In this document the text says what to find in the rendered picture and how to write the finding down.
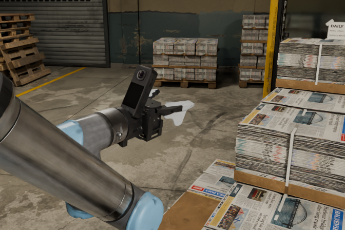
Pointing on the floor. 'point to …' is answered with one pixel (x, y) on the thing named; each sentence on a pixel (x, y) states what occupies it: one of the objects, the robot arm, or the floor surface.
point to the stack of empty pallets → (10, 33)
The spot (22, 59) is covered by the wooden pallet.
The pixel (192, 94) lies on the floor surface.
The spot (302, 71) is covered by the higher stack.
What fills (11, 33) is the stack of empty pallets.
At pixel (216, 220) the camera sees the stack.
